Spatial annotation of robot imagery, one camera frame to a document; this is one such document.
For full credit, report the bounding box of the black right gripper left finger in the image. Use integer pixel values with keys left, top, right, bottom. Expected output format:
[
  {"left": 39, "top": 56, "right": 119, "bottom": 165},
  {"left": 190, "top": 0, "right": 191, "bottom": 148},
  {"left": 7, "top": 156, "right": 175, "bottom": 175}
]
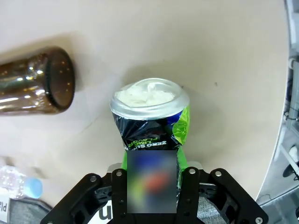
[{"left": 41, "top": 150, "right": 128, "bottom": 224}]

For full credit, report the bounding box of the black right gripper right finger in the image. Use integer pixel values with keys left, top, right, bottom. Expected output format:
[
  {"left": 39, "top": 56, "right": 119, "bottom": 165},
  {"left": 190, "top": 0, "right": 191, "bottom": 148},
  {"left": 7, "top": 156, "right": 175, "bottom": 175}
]
[{"left": 176, "top": 149, "right": 269, "bottom": 224}]

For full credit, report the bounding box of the crushed black green can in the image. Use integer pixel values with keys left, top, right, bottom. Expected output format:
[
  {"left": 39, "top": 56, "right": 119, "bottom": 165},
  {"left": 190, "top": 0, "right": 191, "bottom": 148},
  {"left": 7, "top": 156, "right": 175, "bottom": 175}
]
[{"left": 109, "top": 78, "right": 191, "bottom": 208}]

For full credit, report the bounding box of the clear plastic bottle blue cap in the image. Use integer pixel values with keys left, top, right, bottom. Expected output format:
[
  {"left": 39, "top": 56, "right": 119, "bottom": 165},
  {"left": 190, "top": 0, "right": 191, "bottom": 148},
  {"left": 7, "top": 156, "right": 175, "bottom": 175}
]
[{"left": 0, "top": 164, "right": 43, "bottom": 200}]

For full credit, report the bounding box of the brown glass bottle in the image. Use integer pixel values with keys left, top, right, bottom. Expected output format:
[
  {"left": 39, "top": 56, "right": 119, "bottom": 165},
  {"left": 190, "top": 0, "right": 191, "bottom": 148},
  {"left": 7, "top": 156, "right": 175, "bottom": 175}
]
[{"left": 0, "top": 46, "right": 76, "bottom": 115}]

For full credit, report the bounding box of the aluminium frame profile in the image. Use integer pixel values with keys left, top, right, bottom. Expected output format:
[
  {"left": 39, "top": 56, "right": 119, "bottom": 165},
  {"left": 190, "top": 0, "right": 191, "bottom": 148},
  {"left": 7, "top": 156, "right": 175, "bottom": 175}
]
[{"left": 284, "top": 0, "right": 299, "bottom": 122}]

